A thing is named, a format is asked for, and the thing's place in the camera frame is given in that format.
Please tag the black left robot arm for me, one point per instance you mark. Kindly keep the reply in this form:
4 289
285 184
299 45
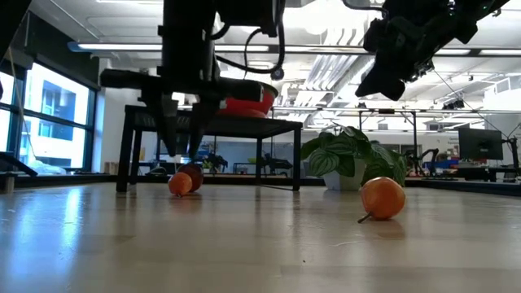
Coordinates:
12 20

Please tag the green plant white pot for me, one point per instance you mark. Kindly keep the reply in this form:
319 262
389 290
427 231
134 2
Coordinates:
325 160

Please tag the black computer monitor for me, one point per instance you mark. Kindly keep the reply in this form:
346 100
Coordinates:
480 143

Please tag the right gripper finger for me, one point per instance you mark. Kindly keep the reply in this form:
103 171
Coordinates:
380 83

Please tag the small wooden crate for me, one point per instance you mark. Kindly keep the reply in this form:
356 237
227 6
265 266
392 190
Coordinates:
112 167

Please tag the long linear ceiling light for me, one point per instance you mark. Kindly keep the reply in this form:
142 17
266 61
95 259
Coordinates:
122 46

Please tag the black perforated metal rack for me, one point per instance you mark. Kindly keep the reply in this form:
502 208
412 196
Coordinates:
244 126

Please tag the black background robot arm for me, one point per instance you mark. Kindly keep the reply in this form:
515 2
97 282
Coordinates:
425 156

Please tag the red collapsible colander grey rim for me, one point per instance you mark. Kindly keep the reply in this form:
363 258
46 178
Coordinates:
248 103

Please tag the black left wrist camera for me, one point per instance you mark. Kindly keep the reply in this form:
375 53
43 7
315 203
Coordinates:
252 12

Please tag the dark red apple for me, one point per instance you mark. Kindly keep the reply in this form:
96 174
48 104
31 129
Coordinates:
196 173

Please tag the large window black frame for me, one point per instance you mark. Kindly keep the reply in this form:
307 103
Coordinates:
57 134

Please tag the black metal gantry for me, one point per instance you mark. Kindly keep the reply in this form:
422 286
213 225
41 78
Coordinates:
386 110

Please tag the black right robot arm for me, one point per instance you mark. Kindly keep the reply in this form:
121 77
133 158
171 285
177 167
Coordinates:
480 10

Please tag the black ceiling spotlight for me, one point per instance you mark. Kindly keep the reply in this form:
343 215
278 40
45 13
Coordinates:
454 105

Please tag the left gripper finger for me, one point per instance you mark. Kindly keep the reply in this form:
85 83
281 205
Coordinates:
169 126
200 130

